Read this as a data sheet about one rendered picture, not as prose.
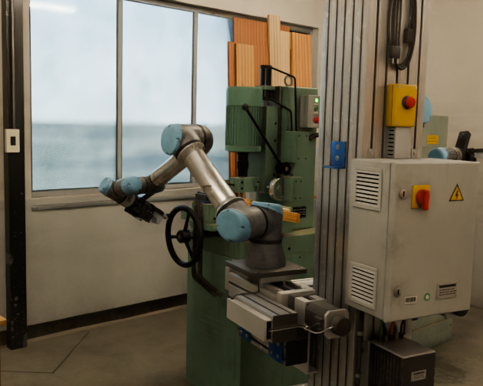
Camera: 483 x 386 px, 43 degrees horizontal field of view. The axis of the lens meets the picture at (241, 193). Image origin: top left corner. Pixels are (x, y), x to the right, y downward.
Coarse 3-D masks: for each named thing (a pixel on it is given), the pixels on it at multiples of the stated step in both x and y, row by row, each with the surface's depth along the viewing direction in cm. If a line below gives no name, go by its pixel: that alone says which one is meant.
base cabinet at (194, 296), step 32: (224, 256) 290; (288, 256) 297; (192, 288) 310; (224, 288) 290; (192, 320) 312; (224, 320) 292; (192, 352) 313; (224, 352) 293; (256, 352) 290; (224, 384) 295; (256, 384) 292; (288, 384) 306
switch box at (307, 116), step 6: (306, 96) 304; (312, 96) 303; (318, 96) 306; (306, 102) 304; (312, 102) 304; (318, 102) 306; (306, 108) 304; (312, 108) 304; (318, 108) 307; (300, 114) 308; (306, 114) 304; (312, 114) 305; (318, 114) 307; (300, 120) 308; (306, 120) 304; (312, 120) 305; (300, 126) 308; (306, 126) 305; (312, 126) 306; (318, 126) 308
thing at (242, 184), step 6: (234, 180) 299; (240, 180) 297; (246, 180) 300; (252, 180) 302; (258, 180) 305; (234, 186) 300; (240, 186) 298; (246, 186) 300; (252, 186) 303; (240, 192) 298
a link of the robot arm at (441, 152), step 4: (436, 148) 249; (440, 148) 250; (444, 148) 251; (448, 148) 253; (452, 148) 255; (432, 152) 250; (436, 152) 249; (440, 152) 248; (444, 152) 248; (448, 152) 250; (452, 152) 252; (456, 152) 254; (428, 156) 252; (432, 156) 250; (436, 156) 249; (440, 156) 248; (444, 156) 247; (448, 156) 249; (452, 156) 251; (456, 156) 253
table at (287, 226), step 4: (184, 212) 313; (184, 216) 313; (192, 224) 291; (204, 224) 284; (208, 224) 282; (212, 224) 281; (216, 224) 282; (284, 224) 280; (288, 224) 282; (204, 228) 284; (208, 228) 282; (212, 228) 281; (216, 228) 282; (284, 228) 280; (288, 228) 282; (284, 232) 281; (288, 232) 282
